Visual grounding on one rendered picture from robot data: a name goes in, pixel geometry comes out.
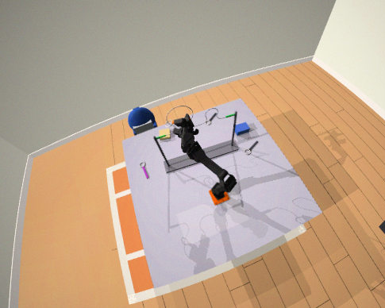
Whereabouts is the blue rectangular block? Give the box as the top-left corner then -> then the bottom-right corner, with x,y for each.
235,122 -> 250,136

